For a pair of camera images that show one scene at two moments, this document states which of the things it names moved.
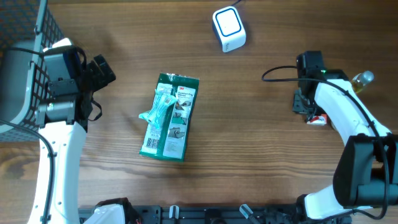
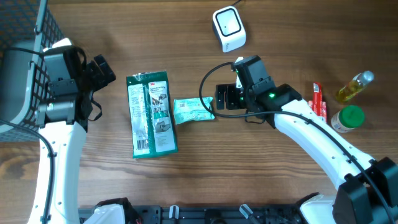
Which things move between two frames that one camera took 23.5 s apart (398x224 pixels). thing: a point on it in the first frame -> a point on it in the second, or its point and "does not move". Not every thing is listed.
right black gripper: x=298 y=107 -> x=231 y=89
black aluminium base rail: x=216 y=214 does not move
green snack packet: x=168 y=138 -> x=151 y=114
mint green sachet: x=162 y=101 -> x=188 y=109
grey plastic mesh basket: x=27 y=28 does not move
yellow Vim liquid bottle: x=359 y=79 does not move
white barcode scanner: x=229 y=28 does not move
